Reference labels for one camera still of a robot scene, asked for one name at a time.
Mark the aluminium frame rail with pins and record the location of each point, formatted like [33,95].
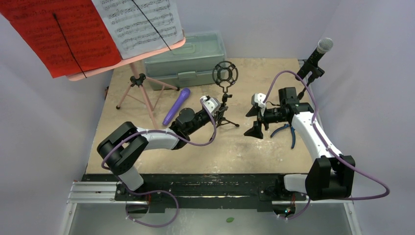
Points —
[106,192]

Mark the black tripod mic stand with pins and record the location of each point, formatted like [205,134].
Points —
[225,75]

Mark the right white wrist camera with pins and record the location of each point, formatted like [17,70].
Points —
[259,102]

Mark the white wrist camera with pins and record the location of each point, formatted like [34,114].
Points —
[210,104]
[259,102]

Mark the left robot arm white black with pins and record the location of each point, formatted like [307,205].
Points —
[122,148]

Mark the black silver microphone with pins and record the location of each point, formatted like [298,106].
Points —
[324,45]

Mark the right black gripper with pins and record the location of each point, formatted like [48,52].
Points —
[261,118]

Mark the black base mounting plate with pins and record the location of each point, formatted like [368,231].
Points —
[253,191]

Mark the red sheet music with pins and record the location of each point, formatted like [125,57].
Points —
[68,36]

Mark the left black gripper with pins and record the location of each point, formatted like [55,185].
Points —
[216,114]

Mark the black desktop mic stand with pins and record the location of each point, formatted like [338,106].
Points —
[308,77]

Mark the purple toy microphone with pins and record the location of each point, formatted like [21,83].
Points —
[183,96]

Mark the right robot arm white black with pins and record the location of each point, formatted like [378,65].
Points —
[331,175]

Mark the green plastic storage box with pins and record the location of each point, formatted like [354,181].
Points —
[189,65]

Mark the white sheet music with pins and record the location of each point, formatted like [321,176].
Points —
[140,26]

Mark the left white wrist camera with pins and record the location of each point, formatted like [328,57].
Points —
[210,104]

